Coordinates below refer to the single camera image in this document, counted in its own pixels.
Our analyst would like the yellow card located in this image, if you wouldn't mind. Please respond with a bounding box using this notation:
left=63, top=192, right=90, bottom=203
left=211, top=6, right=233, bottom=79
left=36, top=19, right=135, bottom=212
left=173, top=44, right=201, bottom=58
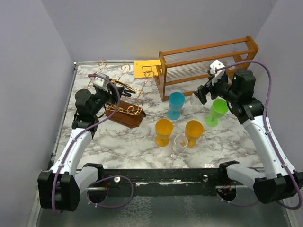
left=134, top=60, right=160, bottom=79

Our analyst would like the clear glass near rack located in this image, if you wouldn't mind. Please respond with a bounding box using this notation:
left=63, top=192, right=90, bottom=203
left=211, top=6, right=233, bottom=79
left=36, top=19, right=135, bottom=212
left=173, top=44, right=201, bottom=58
left=190, top=93, right=202, bottom=106

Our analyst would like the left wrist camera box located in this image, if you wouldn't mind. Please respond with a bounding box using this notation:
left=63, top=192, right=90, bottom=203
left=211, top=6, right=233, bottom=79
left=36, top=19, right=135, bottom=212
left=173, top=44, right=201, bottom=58
left=92, top=74, right=109, bottom=91

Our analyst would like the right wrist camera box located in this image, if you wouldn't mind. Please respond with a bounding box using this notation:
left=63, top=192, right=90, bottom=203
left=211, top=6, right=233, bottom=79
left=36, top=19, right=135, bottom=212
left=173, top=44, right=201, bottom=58
left=209, top=60, right=225, bottom=84

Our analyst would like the gold wire wine glass rack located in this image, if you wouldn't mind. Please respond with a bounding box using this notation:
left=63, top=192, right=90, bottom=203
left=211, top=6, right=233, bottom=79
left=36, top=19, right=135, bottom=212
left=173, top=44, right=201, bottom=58
left=95, top=59, right=154, bottom=128

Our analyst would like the clear glass near front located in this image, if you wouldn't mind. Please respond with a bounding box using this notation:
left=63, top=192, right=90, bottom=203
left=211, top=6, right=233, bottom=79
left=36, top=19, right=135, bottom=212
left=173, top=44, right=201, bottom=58
left=171, top=135, right=188, bottom=158

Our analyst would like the black base frame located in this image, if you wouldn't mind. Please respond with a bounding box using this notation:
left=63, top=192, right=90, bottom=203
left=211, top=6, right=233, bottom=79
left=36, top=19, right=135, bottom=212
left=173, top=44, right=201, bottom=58
left=85, top=163, right=239, bottom=198

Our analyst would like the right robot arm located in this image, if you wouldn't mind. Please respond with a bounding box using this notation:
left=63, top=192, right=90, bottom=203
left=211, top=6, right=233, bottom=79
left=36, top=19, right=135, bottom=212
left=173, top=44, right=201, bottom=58
left=194, top=69, right=303, bottom=208

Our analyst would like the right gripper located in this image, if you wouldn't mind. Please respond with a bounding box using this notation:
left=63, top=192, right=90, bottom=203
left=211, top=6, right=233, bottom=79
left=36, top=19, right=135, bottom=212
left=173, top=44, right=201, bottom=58
left=194, top=72, right=239, bottom=104

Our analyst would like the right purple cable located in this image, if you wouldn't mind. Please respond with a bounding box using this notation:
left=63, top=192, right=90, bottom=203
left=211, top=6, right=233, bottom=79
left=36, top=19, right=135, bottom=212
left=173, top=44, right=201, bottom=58
left=214, top=60, right=302, bottom=210

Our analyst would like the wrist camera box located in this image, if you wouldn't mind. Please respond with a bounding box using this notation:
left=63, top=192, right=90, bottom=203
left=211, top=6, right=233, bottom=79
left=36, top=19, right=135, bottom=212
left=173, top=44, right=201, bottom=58
left=92, top=74, right=109, bottom=91
left=209, top=60, right=225, bottom=84

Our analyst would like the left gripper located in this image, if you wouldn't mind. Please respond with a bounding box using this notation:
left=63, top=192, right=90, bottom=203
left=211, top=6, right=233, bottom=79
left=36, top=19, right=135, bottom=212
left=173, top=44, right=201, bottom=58
left=92, top=83, right=125, bottom=116

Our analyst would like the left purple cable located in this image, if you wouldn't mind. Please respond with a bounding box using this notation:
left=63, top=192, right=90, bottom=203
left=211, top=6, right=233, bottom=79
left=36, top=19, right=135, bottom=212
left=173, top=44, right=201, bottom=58
left=51, top=73, right=120, bottom=215

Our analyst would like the purple cable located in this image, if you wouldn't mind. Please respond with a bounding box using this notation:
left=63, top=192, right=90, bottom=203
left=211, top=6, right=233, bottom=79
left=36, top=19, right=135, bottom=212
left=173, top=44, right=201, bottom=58
left=51, top=73, right=120, bottom=215
left=214, top=60, right=302, bottom=210

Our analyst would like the blue plastic wine glass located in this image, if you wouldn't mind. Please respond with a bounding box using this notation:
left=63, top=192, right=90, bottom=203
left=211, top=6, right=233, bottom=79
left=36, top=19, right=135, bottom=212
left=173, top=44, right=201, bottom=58
left=167, top=92, right=185, bottom=120

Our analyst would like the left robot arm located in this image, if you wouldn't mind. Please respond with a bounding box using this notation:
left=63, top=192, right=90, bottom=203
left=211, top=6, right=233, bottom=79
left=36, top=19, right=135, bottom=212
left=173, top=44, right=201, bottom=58
left=37, top=84, right=128, bottom=214

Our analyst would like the green plastic wine glass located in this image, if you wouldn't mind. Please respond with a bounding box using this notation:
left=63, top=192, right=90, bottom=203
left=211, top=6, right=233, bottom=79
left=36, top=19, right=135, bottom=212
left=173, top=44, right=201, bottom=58
left=205, top=99, right=229, bottom=127

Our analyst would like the wooden dish rack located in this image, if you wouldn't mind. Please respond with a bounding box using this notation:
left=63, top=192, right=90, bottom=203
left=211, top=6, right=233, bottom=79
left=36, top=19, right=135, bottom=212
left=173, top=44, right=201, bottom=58
left=155, top=36, right=259, bottom=101

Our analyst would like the orange plastic wine glass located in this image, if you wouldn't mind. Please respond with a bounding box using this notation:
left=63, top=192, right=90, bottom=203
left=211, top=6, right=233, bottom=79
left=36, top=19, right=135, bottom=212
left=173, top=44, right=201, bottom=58
left=185, top=120, right=204, bottom=148
left=155, top=119, right=173, bottom=147

